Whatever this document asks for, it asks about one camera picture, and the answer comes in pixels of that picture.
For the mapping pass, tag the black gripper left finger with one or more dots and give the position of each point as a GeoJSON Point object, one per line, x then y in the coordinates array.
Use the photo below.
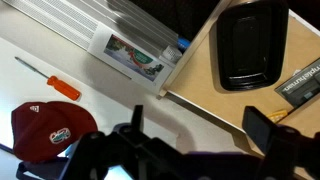
{"type": "Point", "coordinates": [137, 117]}

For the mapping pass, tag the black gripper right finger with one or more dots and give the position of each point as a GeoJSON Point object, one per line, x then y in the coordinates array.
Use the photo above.
{"type": "Point", "coordinates": [261, 130]}

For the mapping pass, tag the black plastic lunchbox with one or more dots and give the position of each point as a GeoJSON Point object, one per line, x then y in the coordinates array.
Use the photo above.
{"type": "Point", "coordinates": [251, 46]}

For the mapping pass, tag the open tan nightstand drawer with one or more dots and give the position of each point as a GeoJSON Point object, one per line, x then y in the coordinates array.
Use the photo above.
{"type": "Point", "coordinates": [200, 83]}

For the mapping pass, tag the small yellow item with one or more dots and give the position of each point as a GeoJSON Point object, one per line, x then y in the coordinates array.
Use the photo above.
{"type": "Point", "coordinates": [277, 115]}

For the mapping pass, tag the grey simplehuman package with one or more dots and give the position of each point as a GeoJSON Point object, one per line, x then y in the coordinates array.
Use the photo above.
{"type": "Point", "coordinates": [298, 86]}

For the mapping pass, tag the white magazine with picture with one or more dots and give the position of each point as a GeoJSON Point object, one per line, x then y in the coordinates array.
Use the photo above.
{"type": "Point", "coordinates": [133, 58]}

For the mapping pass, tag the small blue cap item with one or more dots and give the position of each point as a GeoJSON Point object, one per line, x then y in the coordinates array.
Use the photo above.
{"type": "Point", "coordinates": [183, 43]}

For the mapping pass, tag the dark red baseball cap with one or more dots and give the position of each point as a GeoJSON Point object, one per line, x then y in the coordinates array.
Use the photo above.
{"type": "Point", "coordinates": [43, 130]}

